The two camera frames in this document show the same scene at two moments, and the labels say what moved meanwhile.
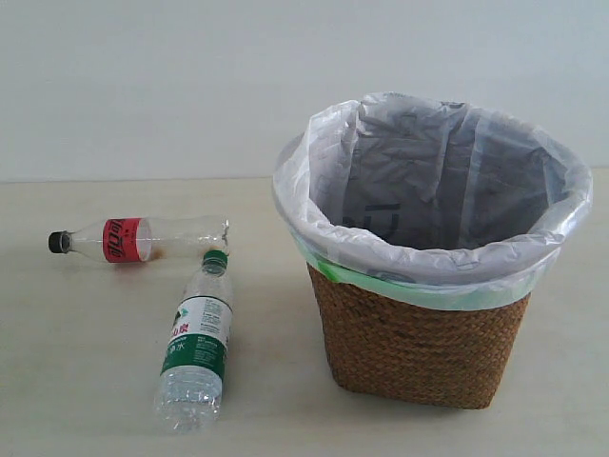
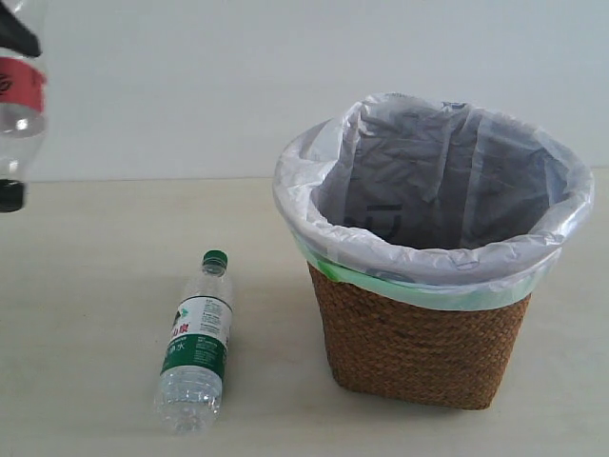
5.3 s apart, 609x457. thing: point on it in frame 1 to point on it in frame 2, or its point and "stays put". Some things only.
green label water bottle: (188, 393) stays put
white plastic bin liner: (429, 200) stays put
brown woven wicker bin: (403, 349) stays put
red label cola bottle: (145, 239) to (24, 89)
